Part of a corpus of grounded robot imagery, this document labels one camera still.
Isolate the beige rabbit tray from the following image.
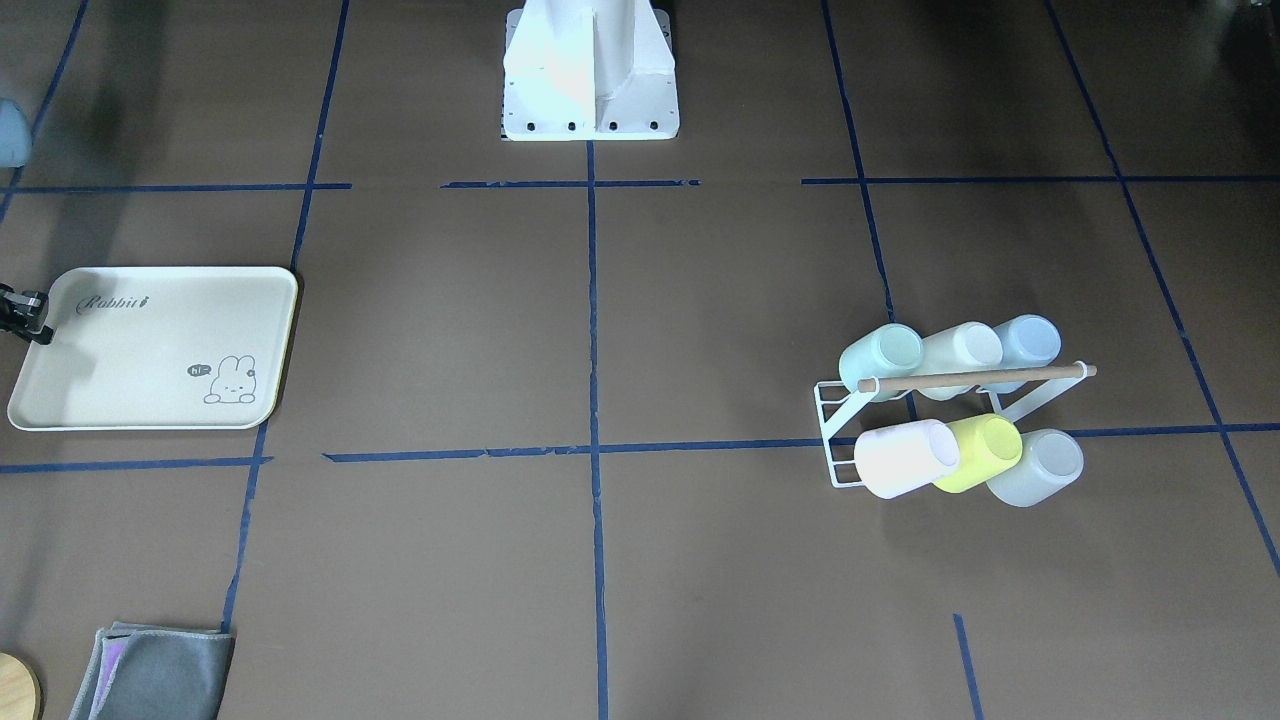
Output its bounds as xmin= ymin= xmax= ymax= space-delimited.
xmin=6 ymin=266 xmax=300 ymax=432

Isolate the green cup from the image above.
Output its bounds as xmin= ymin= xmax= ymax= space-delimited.
xmin=838 ymin=323 xmax=924 ymax=393

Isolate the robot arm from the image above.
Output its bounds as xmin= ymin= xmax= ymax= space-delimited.
xmin=1 ymin=97 xmax=55 ymax=346

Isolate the pink cup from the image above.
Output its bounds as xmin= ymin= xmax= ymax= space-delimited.
xmin=854 ymin=419 xmax=960 ymax=498

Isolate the beige cup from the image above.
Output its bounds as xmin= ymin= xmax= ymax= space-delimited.
xmin=915 ymin=322 xmax=1004 ymax=375

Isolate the yellow cup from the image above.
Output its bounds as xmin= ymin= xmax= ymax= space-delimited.
xmin=933 ymin=413 xmax=1023 ymax=495

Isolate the blue cup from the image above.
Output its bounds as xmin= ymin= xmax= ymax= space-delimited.
xmin=993 ymin=314 xmax=1062 ymax=372

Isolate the grey cup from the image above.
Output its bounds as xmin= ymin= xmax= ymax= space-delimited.
xmin=986 ymin=429 xmax=1085 ymax=509

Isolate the grey folded cloth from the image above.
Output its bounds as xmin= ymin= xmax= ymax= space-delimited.
xmin=69 ymin=621 xmax=236 ymax=719

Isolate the wooden mug tree stand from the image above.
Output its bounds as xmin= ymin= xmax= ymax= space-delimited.
xmin=1 ymin=652 xmax=44 ymax=720

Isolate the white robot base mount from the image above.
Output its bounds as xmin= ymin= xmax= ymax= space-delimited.
xmin=500 ymin=1 xmax=681 ymax=142

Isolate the white wire cup rack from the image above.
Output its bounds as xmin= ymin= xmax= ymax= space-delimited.
xmin=814 ymin=361 xmax=1097 ymax=489

